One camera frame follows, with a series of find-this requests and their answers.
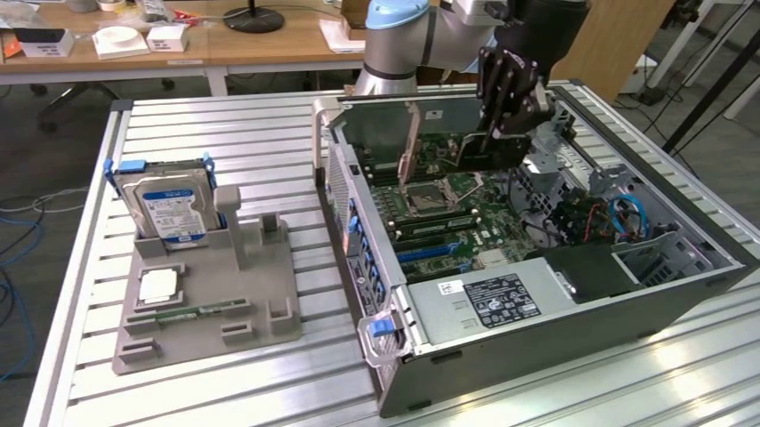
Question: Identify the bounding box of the white floor cable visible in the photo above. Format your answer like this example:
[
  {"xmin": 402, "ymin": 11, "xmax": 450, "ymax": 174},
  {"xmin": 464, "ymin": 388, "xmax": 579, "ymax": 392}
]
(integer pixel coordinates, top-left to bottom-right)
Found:
[{"xmin": 0, "ymin": 186, "xmax": 91, "ymax": 214}]

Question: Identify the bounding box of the green expansion card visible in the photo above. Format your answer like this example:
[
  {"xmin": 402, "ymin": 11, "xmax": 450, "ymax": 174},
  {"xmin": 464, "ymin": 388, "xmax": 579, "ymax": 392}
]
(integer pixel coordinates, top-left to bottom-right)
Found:
[{"xmin": 395, "ymin": 101, "xmax": 534, "ymax": 184}]

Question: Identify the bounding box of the orange box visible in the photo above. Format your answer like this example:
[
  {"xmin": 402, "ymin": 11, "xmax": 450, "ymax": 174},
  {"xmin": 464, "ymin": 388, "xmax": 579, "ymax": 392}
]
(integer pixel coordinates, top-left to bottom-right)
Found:
[{"xmin": 0, "ymin": 33, "xmax": 22, "ymax": 63}]

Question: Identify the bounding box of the grey power supply unit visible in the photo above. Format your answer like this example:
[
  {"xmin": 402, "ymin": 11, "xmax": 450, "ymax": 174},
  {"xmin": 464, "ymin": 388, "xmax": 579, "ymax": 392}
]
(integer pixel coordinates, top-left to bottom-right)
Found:
[{"xmin": 406, "ymin": 257, "xmax": 577, "ymax": 346}]

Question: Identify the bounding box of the black stand pole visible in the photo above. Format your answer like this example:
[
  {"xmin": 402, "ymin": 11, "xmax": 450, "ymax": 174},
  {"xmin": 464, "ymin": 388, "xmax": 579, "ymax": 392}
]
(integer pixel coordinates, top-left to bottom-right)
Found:
[{"xmin": 661, "ymin": 37, "xmax": 760, "ymax": 155}]

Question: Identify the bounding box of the metal drive cage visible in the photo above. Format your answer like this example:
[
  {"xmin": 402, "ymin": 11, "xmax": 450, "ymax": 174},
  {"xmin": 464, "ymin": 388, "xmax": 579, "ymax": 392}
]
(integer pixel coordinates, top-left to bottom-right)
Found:
[{"xmin": 517, "ymin": 133, "xmax": 594, "ymax": 213}]

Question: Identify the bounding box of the black installed RAM stick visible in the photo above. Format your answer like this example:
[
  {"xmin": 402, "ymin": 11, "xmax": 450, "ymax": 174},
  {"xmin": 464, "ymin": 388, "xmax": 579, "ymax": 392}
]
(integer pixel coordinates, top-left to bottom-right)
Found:
[{"xmin": 394, "ymin": 215, "xmax": 481, "ymax": 236}]

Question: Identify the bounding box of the blue expansion slot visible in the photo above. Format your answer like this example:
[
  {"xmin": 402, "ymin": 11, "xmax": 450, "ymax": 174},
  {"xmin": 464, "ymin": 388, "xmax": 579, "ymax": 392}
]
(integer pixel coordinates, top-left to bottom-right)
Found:
[{"xmin": 395, "ymin": 241, "xmax": 463, "ymax": 264}]

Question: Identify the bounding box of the blue case release latch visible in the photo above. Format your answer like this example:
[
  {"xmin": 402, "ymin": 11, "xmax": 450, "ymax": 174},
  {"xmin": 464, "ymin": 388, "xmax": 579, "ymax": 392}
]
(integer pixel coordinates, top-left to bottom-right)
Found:
[{"xmin": 367, "ymin": 318, "xmax": 396, "ymax": 342}]

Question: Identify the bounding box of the green motherboard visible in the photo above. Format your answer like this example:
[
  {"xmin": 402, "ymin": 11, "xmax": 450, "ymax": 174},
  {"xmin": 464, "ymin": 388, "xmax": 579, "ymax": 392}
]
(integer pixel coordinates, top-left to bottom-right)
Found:
[{"xmin": 355, "ymin": 146, "xmax": 535, "ymax": 286}]

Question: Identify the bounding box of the green RAM stick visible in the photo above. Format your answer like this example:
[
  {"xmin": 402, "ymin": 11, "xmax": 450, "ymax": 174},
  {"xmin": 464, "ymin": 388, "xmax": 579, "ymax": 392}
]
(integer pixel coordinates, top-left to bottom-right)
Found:
[{"xmin": 127, "ymin": 300, "xmax": 248, "ymax": 324}]

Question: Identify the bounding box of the black lamp stand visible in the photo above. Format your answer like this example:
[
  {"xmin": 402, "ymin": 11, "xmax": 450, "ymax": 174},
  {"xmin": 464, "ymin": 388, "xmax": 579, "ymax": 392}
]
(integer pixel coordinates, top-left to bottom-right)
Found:
[{"xmin": 221, "ymin": 0, "xmax": 286, "ymax": 35}]

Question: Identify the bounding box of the CPU socket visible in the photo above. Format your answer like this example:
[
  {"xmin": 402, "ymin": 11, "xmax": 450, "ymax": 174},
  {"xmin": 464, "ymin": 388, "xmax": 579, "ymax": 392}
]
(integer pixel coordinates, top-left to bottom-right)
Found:
[{"xmin": 402, "ymin": 181, "xmax": 452, "ymax": 217}]

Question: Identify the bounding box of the grey plastic parts rack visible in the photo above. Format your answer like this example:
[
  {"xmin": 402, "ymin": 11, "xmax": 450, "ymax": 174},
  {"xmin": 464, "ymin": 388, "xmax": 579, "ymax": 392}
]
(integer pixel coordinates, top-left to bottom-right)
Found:
[{"xmin": 112, "ymin": 184, "xmax": 304, "ymax": 377}]

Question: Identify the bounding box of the blue floor cable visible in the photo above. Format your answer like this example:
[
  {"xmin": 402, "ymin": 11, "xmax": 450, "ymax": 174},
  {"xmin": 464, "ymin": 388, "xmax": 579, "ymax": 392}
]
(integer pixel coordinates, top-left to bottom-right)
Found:
[{"xmin": 0, "ymin": 217, "xmax": 46, "ymax": 383}]

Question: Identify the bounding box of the brown cardboard box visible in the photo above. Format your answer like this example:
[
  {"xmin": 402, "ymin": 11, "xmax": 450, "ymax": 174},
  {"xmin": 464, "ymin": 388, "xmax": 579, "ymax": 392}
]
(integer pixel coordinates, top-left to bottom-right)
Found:
[{"xmin": 340, "ymin": 0, "xmax": 370, "ymax": 30}]

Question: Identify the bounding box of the blue wire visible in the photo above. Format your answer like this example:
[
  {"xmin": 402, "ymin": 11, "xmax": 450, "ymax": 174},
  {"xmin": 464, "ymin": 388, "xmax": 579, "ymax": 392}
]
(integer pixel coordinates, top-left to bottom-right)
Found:
[{"xmin": 607, "ymin": 193, "xmax": 653, "ymax": 239}]

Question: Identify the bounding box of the hard disk with blue carrier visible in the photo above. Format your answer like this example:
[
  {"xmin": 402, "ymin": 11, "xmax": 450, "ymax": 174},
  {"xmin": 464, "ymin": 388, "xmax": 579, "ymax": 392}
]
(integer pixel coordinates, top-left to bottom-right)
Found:
[{"xmin": 101, "ymin": 153, "xmax": 219, "ymax": 254}]

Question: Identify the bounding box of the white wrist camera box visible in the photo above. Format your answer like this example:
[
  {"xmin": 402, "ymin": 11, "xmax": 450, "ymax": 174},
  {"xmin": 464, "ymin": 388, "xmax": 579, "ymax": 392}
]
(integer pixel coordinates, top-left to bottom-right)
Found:
[{"xmin": 454, "ymin": 0, "xmax": 506, "ymax": 27}]

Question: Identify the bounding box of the brown wooden cabinet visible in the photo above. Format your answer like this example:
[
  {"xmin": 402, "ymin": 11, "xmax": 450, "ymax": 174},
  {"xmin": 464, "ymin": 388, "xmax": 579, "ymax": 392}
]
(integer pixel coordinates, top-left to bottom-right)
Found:
[{"xmin": 551, "ymin": 0, "xmax": 678, "ymax": 97}]

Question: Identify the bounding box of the white booklet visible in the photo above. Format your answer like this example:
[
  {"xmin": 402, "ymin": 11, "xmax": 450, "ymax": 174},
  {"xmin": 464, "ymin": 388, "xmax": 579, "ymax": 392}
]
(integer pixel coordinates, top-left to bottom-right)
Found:
[{"xmin": 318, "ymin": 18, "xmax": 367, "ymax": 54}]

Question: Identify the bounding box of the silver CPU chip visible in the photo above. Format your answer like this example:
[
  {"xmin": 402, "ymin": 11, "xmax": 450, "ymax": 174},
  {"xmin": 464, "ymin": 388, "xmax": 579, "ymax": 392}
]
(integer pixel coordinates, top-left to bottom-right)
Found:
[{"xmin": 139, "ymin": 270, "xmax": 180, "ymax": 306}]

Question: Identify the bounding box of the white table frame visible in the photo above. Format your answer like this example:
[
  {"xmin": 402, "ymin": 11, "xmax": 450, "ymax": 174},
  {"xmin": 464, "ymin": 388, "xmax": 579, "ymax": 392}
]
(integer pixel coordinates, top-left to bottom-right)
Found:
[{"xmin": 643, "ymin": 0, "xmax": 760, "ymax": 90}]

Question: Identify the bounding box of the open metal socket cover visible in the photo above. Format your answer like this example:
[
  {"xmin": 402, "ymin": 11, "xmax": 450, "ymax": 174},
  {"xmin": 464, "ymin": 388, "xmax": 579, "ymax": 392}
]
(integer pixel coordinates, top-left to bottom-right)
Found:
[{"xmin": 442, "ymin": 171, "xmax": 483, "ymax": 199}]

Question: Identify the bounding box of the white box black lid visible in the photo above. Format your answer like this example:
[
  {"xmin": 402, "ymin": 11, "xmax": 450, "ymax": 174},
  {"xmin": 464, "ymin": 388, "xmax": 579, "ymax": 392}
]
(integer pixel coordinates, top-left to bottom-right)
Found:
[{"xmin": 12, "ymin": 27, "xmax": 76, "ymax": 58}]

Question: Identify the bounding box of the silver chipset heatsink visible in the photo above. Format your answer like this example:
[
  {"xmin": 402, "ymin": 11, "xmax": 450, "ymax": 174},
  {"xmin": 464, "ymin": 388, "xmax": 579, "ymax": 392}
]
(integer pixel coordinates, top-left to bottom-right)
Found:
[{"xmin": 474, "ymin": 247, "xmax": 511, "ymax": 268}]

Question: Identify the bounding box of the clear plastic bag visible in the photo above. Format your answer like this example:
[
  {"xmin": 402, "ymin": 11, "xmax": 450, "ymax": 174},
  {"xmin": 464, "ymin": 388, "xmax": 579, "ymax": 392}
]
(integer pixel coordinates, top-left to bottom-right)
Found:
[{"xmin": 0, "ymin": 4, "xmax": 42, "ymax": 30}]

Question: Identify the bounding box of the black plastic cover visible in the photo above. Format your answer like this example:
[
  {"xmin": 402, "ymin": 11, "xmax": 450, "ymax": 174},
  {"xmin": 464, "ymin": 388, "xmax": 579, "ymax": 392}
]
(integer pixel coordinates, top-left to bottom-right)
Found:
[{"xmin": 525, "ymin": 244, "xmax": 646, "ymax": 304}]

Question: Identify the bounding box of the wooden desk white frame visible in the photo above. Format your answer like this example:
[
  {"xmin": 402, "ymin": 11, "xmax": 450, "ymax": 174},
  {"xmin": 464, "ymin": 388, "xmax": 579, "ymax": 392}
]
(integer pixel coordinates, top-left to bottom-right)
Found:
[
  {"xmin": 204, "ymin": 0, "xmax": 482, "ymax": 97},
  {"xmin": 0, "ymin": 0, "xmax": 212, "ymax": 97}
]

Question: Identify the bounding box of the grey metal disk bay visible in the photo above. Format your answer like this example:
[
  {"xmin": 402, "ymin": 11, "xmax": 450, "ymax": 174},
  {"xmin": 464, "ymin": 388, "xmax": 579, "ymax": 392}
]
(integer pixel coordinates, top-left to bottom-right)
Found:
[{"xmin": 610, "ymin": 222, "xmax": 717, "ymax": 288}]

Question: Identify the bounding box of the white cardboard box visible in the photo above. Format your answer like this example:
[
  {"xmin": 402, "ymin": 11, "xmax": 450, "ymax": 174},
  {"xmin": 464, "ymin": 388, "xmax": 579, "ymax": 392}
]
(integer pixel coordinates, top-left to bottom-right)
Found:
[{"xmin": 144, "ymin": 24, "xmax": 191, "ymax": 53}]

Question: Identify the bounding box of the black office chair base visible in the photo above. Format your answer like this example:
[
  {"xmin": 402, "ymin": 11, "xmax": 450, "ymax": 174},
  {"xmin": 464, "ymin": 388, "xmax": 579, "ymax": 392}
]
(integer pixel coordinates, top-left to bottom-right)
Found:
[{"xmin": 28, "ymin": 79, "xmax": 123, "ymax": 133}]

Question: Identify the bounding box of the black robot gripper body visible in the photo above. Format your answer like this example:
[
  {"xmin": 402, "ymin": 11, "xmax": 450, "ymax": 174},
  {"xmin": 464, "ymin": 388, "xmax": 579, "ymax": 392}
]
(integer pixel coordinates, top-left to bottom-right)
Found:
[{"xmin": 495, "ymin": 0, "xmax": 594, "ymax": 85}]

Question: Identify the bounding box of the black power wire bundle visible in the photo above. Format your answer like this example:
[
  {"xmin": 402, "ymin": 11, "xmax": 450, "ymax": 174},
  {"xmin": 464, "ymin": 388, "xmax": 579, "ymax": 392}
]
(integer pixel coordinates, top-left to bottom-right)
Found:
[{"xmin": 521, "ymin": 186, "xmax": 613, "ymax": 248}]

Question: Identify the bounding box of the open grey PC case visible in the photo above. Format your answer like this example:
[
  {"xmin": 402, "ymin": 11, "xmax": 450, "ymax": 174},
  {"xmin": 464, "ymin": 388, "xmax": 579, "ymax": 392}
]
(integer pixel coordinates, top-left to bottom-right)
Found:
[{"xmin": 311, "ymin": 79, "xmax": 760, "ymax": 419}]

